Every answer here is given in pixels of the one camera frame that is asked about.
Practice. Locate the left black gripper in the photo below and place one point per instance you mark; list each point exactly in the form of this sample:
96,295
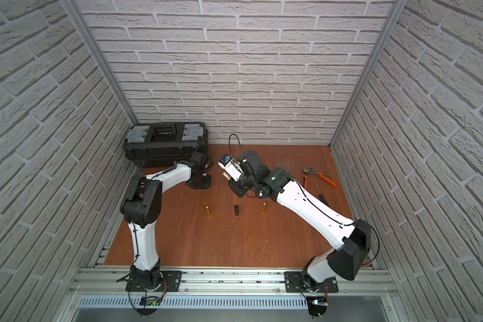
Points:
200,179

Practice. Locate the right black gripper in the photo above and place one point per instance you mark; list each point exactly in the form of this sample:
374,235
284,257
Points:
233,186

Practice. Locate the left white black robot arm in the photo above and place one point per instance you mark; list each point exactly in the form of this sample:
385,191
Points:
141,208

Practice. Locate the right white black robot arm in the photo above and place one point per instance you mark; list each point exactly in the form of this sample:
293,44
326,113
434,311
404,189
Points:
350,240

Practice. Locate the black plastic toolbox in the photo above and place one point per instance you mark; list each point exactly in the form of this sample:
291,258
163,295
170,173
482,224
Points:
161,144

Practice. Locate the black orange screwdriver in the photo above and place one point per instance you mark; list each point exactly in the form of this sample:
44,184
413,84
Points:
321,196

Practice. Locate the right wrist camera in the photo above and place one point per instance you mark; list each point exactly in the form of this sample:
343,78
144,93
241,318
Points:
230,167

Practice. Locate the orange handled pliers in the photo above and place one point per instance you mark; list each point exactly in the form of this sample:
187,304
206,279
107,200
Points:
311,170

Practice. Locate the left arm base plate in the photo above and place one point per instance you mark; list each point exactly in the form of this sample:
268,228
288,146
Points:
157,281

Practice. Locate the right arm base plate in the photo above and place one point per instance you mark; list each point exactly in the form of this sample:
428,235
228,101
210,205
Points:
296,281

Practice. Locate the aluminium rail frame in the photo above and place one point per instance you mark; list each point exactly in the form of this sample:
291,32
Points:
372,296

